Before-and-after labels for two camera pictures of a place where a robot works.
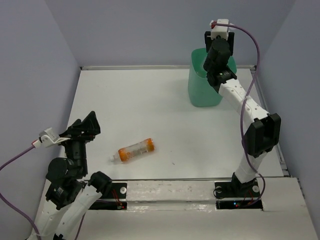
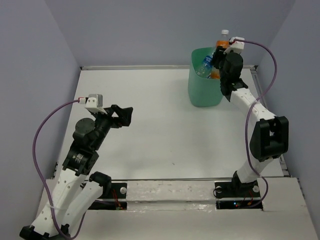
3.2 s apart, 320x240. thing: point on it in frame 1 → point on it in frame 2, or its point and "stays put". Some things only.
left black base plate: (118, 190) stays put
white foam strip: (170, 191) stays put
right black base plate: (237, 189) stays put
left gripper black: (90, 124) → (125, 116)
